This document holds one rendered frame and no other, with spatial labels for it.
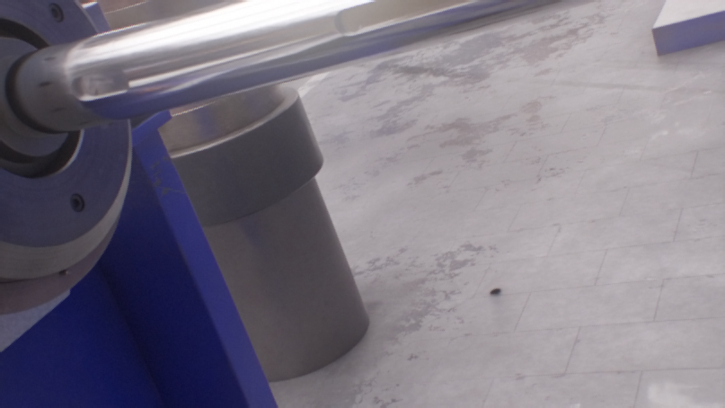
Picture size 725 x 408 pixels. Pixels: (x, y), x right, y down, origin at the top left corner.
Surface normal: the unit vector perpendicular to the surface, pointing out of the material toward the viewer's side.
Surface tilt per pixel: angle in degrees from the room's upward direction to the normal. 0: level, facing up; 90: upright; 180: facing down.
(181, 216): 90
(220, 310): 90
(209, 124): 90
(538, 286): 0
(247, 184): 90
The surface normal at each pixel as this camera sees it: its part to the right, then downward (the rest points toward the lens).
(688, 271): -0.33, -0.88
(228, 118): 0.37, 0.21
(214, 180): -0.01, 0.36
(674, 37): -0.35, 0.44
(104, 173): 0.89, -0.16
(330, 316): 0.59, 0.08
